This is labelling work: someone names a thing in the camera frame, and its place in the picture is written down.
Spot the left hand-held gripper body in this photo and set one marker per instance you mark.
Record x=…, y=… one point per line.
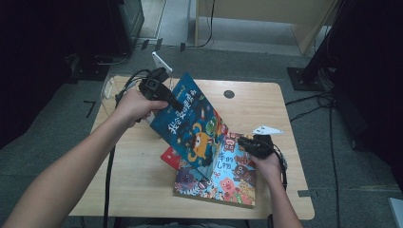
x=153, y=87

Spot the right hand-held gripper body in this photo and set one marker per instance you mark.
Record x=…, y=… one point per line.
x=263, y=147

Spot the dark blue picture book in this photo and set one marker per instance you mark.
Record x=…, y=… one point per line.
x=190, y=126

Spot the light blue monster picture book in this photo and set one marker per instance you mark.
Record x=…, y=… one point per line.
x=231, y=177

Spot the clear acrylic book rack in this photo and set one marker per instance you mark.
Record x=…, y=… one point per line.
x=109, y=88

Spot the red picture book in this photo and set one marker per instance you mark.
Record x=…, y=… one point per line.
x=171, y=158

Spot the person's right hand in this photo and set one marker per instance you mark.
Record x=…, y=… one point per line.
x=269, y=169

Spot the person's left hand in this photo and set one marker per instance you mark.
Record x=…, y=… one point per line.
x=136, y=106

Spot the black round table grommet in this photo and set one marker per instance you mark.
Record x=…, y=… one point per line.
x=229, y=94

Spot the grey tape strip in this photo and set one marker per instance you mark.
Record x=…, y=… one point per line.
x=305, y=193

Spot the black stand base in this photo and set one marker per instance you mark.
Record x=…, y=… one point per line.
x=87, y=69

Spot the black cabinet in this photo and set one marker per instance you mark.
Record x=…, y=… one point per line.
x=126, y=22

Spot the black metal stand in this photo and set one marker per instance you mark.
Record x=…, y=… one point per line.
x=312, y=71

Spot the person's grey clothing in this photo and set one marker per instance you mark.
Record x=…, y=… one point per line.
x=177, y=224

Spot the light wooden cabinet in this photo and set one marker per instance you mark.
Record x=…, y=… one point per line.
x=253, y=9

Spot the white flat object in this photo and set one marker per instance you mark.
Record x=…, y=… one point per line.
x=396, y=212

